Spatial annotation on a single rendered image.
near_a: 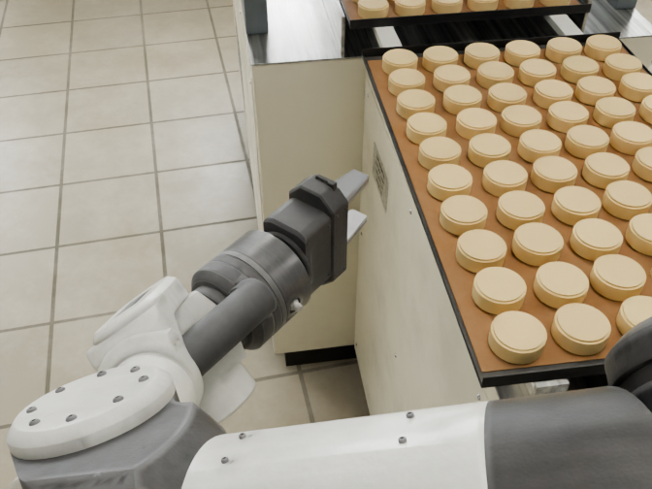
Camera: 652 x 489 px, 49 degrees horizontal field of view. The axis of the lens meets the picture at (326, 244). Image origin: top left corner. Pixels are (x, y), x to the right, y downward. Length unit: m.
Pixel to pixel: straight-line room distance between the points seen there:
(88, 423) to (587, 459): 0.20
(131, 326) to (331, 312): 1.11
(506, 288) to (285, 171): 0.71
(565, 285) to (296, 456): 0.49
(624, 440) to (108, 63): 2.93
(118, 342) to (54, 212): 1.82
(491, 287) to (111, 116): 2.18
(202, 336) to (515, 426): 0.34
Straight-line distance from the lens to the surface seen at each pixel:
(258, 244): 0.64
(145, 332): 0.53
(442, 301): 0.87
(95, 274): 2.10
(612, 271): 0.75
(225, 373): 0.60
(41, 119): 2.81
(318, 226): 0.66
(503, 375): 0.65
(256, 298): 0.58
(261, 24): 1.30
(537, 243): 0.76
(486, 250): 0.74
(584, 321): 0.70
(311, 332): 1.66
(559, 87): 1.03
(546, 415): 0.26
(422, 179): 0.85
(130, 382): 0.36
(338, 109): 1.28
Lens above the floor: 1.42
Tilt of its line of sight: 43 degrees down
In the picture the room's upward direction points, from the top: straight up
